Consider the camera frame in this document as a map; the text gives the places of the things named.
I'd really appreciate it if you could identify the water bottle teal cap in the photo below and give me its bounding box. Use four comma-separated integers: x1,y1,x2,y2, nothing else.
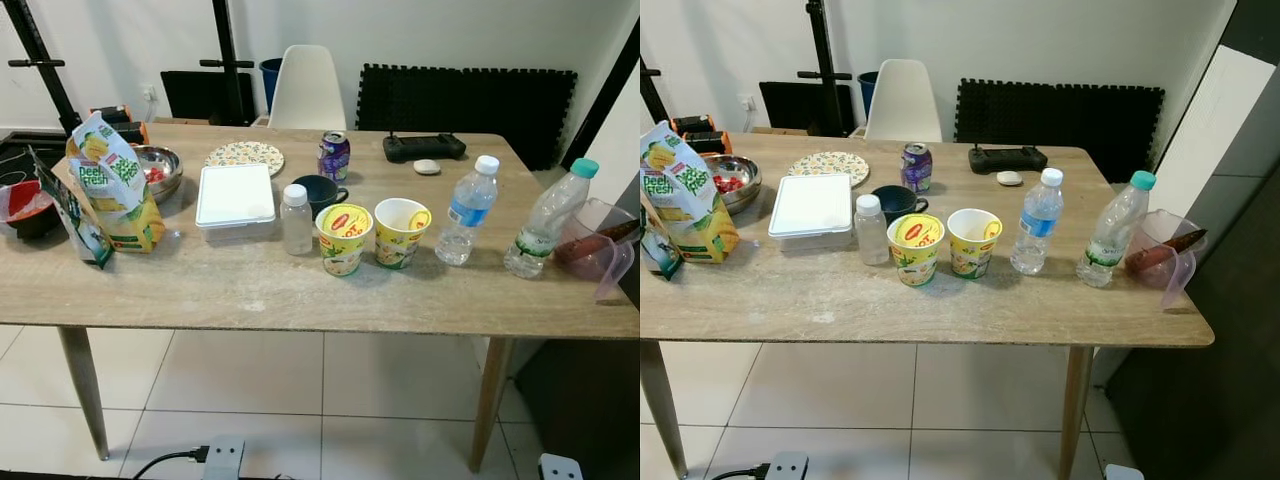
1075,170,1158,290
502,158,601,280

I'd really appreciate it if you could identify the clear plastic jug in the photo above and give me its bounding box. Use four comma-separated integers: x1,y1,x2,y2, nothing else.
554,198,639,302
1124,209,1209,310

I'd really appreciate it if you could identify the orange black device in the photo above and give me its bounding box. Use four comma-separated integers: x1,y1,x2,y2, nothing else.
671,114,723,157
88,104,151,147

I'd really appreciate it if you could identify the small clear bottle white cap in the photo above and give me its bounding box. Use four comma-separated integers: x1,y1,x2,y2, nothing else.
854,194,891,267
281,184,315,257

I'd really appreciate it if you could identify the dark blue mug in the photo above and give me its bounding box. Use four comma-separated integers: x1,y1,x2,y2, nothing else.
292,175,351,222
870,185,931,227

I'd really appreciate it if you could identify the white lidded container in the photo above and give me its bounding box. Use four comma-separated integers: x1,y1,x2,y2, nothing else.
194,163,278,242
767,173,855,250

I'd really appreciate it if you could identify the noodle cup peeled lid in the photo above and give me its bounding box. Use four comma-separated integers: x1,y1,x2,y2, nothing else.
374,198,434,270
946,208,1005,281

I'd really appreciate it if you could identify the purple drink can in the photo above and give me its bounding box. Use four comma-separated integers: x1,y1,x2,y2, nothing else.
318,131,352,184
900,142,935,194

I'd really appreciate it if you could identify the white board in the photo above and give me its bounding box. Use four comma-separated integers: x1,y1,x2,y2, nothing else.
585,60,641,206
1149,45,1277,217

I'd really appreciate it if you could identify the dark printed pouch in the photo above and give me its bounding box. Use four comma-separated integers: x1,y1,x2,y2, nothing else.
28,147,115,270
640,215,685,282

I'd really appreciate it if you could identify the black handheld controller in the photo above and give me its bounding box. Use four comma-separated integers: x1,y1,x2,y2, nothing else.
967,145,1049,176
383,133,468,164

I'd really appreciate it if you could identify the patterned round plate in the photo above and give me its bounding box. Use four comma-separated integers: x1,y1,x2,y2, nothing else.
786,151,872,188
205,141,286,178

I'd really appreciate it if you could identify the dark grey fridge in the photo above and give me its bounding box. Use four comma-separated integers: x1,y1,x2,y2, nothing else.
513,335,641,480
1103,0,1280,480

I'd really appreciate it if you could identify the brown wrapped snack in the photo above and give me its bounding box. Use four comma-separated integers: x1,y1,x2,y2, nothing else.
558,220,639,267
1128,229,1208,273

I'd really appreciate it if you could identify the water bottle blue label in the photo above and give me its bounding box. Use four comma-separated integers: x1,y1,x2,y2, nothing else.
435,155,501,268
1009,167,1066,277

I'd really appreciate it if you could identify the steel bowl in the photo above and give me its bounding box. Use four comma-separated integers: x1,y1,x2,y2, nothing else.
700,153,763,215
130,145,185,205

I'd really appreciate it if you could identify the wooden table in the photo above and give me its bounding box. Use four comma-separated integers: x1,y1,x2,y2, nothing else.
0,123,641,474
640,133,1216,480

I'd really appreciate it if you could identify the black slanted rack post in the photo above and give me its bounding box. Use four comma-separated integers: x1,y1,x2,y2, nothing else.
640,60,673,126
0,0,83,136

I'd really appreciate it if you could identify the white plastic chair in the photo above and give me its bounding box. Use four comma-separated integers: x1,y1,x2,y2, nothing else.
267,45,348,131
863,58,944,143

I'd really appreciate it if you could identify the noodle cup sealed lid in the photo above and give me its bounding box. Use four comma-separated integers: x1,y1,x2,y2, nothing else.
887,213,946,289
314,203,375,278

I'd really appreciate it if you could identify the black flat panel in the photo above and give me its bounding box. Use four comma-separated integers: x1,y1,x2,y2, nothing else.
758,81,857,137
160,70,257,127

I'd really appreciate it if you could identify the yellow green snack bag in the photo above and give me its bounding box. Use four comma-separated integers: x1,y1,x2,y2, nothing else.
66,112,167,254
641,121,743,266

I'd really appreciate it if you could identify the black upright rack post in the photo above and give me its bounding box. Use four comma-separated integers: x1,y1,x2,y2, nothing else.
198,0,257,127
797,0,857,137

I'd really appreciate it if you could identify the red bowl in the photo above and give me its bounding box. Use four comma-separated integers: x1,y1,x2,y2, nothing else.
0,180,63,242

